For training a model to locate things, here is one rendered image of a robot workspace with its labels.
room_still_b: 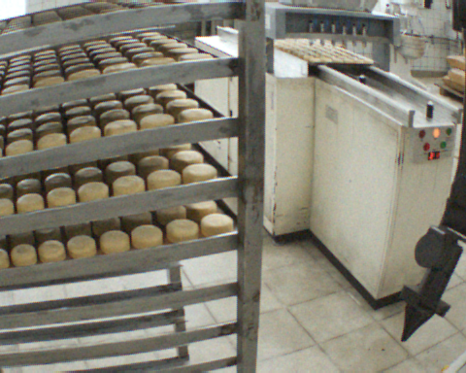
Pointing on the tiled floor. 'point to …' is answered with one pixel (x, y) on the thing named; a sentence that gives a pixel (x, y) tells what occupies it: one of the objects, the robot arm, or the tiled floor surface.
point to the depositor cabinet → (297, 228)
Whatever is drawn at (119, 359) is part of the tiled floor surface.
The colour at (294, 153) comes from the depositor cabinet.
